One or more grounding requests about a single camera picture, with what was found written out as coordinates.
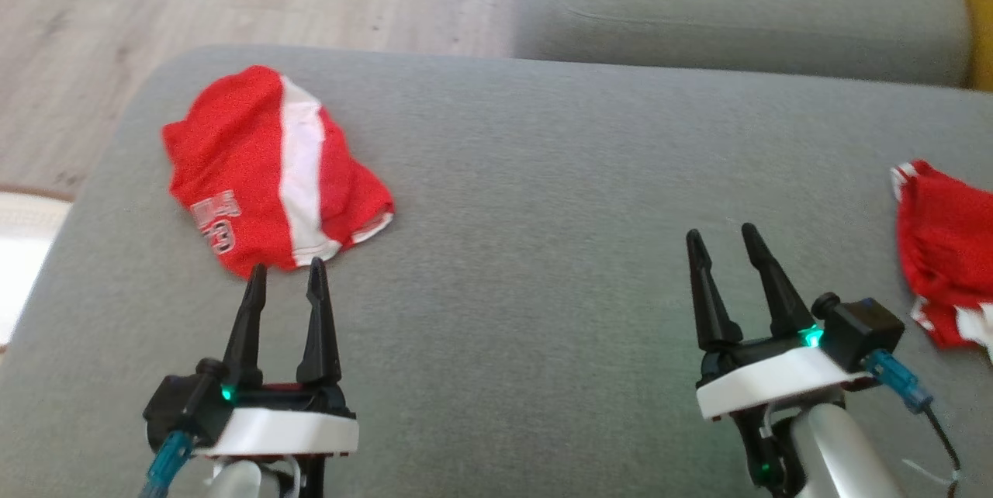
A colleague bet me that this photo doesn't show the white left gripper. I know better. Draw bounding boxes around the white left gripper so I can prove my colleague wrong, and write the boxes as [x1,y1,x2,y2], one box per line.
[190,257,359,458]

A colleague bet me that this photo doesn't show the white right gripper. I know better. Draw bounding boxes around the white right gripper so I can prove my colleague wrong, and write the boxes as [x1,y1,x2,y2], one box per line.
[686,223,874,421]

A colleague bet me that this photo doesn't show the red shorts with white stripe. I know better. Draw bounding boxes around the red shorts with white stripe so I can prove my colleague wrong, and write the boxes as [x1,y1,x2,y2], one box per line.
[161,65,396,280]

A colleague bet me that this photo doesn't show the red Bulls 23 jersey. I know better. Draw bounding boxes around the red Bulls 23 jersey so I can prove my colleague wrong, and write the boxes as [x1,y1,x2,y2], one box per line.
[890,159,993,363]

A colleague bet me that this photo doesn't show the large grey sofa seat cushion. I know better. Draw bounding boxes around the large grey sofa seat cushion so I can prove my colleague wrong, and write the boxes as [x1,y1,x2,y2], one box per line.
[0,44,993,498]

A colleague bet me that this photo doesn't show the white rug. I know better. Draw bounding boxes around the white rug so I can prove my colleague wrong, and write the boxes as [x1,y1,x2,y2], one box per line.
[0,188,74,351]

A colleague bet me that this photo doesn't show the grey sofa back cushion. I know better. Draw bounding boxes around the grey sofa back cushion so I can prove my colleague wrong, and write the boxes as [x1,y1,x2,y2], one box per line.
[512,0,974,88]

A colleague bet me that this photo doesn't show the yellow sofa back cushion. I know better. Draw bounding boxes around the yellow sofa back cushion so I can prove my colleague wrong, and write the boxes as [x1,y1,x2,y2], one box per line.
[946,0,993,92]

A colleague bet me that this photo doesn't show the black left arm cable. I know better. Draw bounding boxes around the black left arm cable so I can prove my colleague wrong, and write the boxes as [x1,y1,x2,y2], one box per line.
[146,430,195,498]

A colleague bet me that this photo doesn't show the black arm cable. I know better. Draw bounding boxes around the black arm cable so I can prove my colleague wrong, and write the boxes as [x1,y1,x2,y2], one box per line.
[146,430,195,498]
[863,349,963,498]

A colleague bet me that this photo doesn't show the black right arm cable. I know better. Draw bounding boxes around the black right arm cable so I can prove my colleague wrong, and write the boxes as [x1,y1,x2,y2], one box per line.
[863,349,963,498]

